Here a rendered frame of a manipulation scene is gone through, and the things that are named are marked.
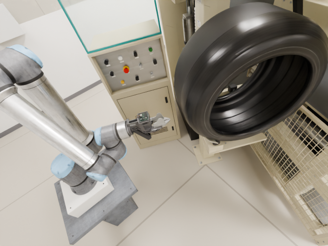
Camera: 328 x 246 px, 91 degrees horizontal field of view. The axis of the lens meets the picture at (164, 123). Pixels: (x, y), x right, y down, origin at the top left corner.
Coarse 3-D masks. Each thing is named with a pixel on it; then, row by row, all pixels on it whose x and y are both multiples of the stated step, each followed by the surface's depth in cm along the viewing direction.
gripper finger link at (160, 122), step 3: (159, 120) 77; (162, 120) 78; (168, 120) 81; (153, 123) 78; (156, 123) 79; (159, 123) 79; (162, 123) 80; (165, 123) 80; (156, 126) 79; (162, 126) 80
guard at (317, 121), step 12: (300, 108) 85; (312, 120) 80; (252, 144) 148; (264, 144) 129; (264, 156) 133; (288, 156) 105; (324, 156) 79; (276, 168) 121; (276, 180) 126; (288, 180) 110; (300, 180) 100; (312, 180) 91; (300, 192) 102; (324, 192) 85; (300, 216) 109
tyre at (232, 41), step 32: (224, 32) 53; (256, 32) 48; (288, 32) 47; (320, 32) 51; (192, 64) 60; (224, 64) 51; (288, 64) 80; (320, 64) 57; (192, 96) 61; (224, 96) 102; (256, 96) 97; (288, 96) 81; (192, 128) 77; (224, 128) 94; (256, 128) 82
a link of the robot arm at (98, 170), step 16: (0, 80) 58; (0, 96) 58; (16, 96) 62; (16, 112) 61; (32, 112) 64; (32, 128) 64; (48, 128) 66; (64, 144) 69; (80, 144) 74; (80, 160) 73; (96, 160) 76; (112, 160) 82; (96, 176) 75
